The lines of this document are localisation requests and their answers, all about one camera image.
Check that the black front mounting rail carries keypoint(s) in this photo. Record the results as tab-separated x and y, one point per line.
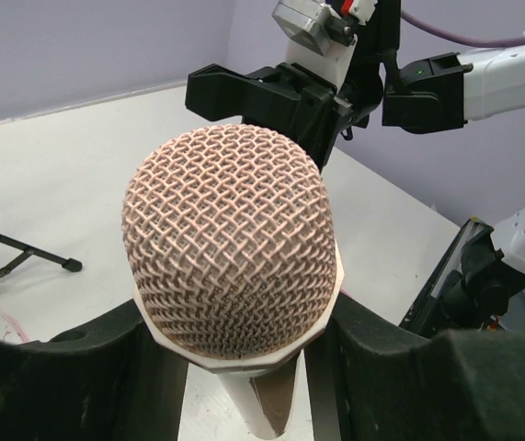
425	316

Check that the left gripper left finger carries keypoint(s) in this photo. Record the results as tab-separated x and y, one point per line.
106	379

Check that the peach microphone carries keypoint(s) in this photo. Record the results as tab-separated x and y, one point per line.
230	238

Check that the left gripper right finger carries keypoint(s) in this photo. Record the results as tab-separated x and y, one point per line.
369	379

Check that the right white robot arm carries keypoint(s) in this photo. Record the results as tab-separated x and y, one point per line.
445	92

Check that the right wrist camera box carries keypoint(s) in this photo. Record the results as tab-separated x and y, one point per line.
317	25

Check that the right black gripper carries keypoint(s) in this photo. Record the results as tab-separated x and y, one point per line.
309	98

